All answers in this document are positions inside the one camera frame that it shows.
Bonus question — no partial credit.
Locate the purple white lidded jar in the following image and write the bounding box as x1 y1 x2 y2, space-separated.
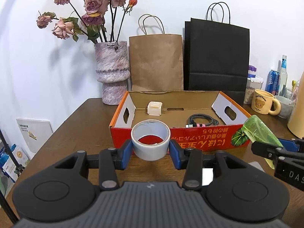
247 65 257 78

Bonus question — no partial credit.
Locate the clear blue label bottle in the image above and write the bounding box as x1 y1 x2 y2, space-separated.
278 55 287 96

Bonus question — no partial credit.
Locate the green transparent plastic bottle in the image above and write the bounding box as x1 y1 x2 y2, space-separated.
242 115 283 170

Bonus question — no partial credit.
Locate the clear seed storage container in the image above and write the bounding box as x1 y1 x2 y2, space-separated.
244 76 263 105

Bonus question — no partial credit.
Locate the pink textured ceramic vase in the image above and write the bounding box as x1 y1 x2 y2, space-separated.
94 41 130 105

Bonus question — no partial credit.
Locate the cream yellow thermos jug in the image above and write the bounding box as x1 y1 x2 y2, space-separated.
287 73 304 139

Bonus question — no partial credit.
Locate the grey tape roll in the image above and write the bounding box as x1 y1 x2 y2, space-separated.
131 120 171 161

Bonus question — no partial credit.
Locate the red cardboard pumpkin box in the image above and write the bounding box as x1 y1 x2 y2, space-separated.
109 91 250 152

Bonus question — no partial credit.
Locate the black paper bag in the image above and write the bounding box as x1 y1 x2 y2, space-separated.
183 3 250 105

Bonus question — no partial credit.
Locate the dried pink rose bouquet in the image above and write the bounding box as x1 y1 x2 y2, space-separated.
36 0 138 47

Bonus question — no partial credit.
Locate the blue drink can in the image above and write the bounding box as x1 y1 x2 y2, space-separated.
265 70 279 95

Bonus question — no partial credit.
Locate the brown paper bag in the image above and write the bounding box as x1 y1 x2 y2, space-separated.
129 14 183 92

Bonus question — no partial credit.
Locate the coiled black cable in box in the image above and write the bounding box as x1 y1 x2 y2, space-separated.
185 113 220 129

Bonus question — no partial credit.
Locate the cream cube charger plug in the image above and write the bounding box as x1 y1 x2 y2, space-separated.
147 101 163 116

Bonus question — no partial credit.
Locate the yellow bear mug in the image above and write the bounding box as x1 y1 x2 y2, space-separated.
251 89 281 116

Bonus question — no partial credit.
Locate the grey ceramic cup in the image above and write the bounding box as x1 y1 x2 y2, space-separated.
275 95 294 119

